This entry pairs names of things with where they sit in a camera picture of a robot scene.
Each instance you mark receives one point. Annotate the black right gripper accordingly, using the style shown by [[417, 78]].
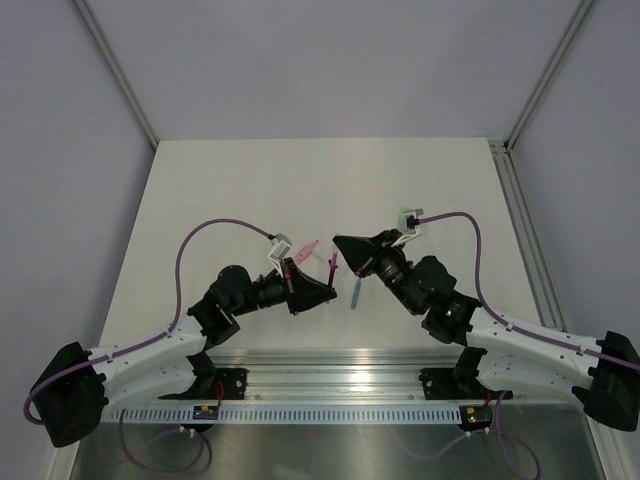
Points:
[[359, 252]]

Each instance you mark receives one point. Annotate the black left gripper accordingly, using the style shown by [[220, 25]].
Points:
[[302, 290]]

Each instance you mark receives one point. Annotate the red gel pen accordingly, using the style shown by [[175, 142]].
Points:
[[332, 267]]

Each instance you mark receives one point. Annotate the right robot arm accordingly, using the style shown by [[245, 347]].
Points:
[[612, 398]]

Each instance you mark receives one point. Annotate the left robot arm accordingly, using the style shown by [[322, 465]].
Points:
[[81, 387]]

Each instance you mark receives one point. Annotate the light blue pen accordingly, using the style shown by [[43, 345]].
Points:
[[356, 294]]

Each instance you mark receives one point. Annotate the pink translucent highlighter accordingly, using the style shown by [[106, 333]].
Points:
[[305, 252]]

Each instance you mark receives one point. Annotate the left controller board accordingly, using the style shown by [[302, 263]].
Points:
[[205, 413]]

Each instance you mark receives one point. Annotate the controller board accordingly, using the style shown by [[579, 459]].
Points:
[[475, 417], [205, 413]]

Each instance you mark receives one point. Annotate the right controller board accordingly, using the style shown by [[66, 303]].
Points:
[[475, 417]]

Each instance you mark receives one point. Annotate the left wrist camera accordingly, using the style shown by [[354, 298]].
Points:
[[280, 246]]

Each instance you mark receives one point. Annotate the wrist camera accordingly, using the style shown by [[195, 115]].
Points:
[[409, 226], [280, 246]]

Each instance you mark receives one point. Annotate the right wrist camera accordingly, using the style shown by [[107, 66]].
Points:
[[409, 226]]

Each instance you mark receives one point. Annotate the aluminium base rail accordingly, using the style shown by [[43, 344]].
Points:
[[356, 366]]

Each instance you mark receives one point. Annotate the white slotted cable duct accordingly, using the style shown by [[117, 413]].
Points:
[[297, 415]]

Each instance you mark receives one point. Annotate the right side aluminium rail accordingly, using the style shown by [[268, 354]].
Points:
[[544, 294]]

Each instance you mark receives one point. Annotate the right aluminium frame post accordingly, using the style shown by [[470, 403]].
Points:
[[552, 67]]

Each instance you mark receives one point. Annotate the aluminium frame post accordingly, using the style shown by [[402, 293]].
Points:
[[90, 23], [552, 67]]

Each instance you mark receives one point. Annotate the left aluminium frame post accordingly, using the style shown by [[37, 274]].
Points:
[[90, 23]]

